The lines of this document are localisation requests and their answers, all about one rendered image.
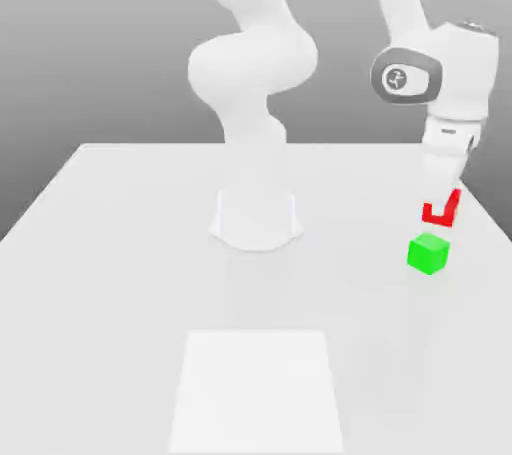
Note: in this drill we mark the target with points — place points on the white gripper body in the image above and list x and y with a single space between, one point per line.
442 167

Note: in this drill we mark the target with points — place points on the small red cube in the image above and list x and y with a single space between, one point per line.
431 215

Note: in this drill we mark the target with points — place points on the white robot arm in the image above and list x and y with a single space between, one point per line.
256 63

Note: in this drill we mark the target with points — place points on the small green cube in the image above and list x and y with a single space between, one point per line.
427 254

